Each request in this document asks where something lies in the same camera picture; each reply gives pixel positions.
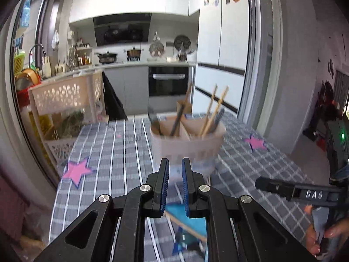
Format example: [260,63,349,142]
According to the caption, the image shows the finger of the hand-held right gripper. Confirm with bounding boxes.
[255,177,298,200]

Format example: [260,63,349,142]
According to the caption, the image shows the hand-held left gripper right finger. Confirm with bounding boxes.
[181,157,318,262]

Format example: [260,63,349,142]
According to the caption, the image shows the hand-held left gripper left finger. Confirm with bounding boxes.
[34,158,170,262]

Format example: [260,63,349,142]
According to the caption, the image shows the beige plastic utensil holder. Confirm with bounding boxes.
[149,115,227,175]

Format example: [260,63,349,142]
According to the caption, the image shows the black spoon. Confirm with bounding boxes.
[147,107,164,136]

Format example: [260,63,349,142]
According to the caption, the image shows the black utensil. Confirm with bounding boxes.
[211,109,225,133]

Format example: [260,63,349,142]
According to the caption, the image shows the person's right hand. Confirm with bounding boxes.
[305,206,349,254]

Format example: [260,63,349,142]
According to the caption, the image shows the blue star sticker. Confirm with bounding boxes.
[164,202,208,253]

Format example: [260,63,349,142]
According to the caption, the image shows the small pink star sticker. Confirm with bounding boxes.
[61,157,94,188]
[243,134,269,152]

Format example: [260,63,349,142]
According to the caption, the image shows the grey chequered tablecloth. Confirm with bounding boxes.
[49,112,339,262]

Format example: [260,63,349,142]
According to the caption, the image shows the dark bundle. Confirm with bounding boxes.
[303,80,344,150]

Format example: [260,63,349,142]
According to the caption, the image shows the dark hanging cloth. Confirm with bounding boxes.
[102,72,128,121]

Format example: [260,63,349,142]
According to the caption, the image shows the grey kitchen counter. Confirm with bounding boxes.
[41,61,197,115]

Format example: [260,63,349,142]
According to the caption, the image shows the black built-in oven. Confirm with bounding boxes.
[149,65,189,97]

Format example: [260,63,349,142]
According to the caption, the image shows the green vegetables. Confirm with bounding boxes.
[52,109,85,140]

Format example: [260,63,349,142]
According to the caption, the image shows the beige flower-pattern storage cart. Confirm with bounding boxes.
[28,69,109,178]

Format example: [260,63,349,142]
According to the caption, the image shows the copper cooking pot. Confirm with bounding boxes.
[124,47,144,59]

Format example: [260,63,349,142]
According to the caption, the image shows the round hanging trivet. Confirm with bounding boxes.
[149,40,165,56]

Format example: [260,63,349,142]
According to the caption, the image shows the black wok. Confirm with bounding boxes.
[95,52,118,63]

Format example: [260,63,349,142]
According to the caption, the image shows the round dark hanging pan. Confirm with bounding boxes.
[174,34,191,52]

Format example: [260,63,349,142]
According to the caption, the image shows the counter spice rack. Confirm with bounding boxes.
[67,44,93,69]

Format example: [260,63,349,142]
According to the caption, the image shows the white refrigerator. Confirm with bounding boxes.
[191,0,250,115]

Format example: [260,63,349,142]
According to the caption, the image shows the black range hood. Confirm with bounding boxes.
[93,13,152,47]

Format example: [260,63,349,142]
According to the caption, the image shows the red dish basket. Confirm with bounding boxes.
[16,86,34,107]

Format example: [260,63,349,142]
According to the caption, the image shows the round wooden lid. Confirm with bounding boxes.
[15,68,41,86]

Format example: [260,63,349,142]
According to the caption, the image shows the white upper cabinets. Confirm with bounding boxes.
[68,0,201,24]

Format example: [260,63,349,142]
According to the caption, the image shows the chrome kitchen faucet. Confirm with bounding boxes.
[29,44,47,69]

